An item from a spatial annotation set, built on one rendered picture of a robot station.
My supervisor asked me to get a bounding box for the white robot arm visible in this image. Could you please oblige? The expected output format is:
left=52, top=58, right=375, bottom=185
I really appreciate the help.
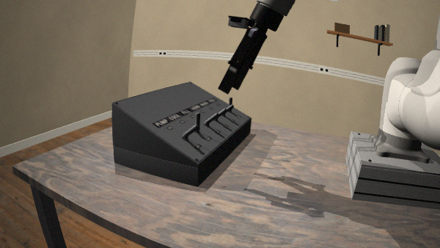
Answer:
left=256, top=0, right=440, bottom=164

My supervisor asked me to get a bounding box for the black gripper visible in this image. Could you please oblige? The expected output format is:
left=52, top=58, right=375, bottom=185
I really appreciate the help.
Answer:
left=218, top=3, right=284, bottom=94

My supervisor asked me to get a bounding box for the black switch console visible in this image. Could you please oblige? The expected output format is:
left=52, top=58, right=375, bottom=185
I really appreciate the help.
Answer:
left=111, top=82, right=252, bottom=186

